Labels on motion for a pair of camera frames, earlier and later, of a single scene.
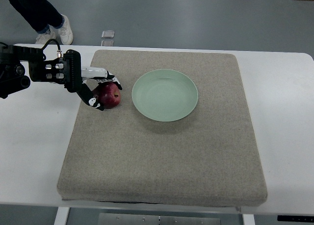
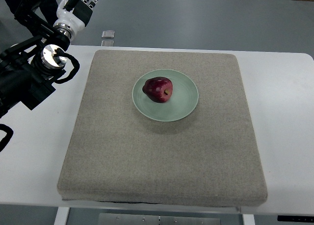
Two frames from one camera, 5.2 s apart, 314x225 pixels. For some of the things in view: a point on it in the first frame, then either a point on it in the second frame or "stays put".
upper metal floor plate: x=108 y=34 stays put
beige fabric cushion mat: x=184 y=133 stays put
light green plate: x=165 y=95 stays put
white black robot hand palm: x=74 y=74 → x=77 y=18
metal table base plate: x=159 y=219 stays put
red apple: x=108 y=94 → x=158 y=89
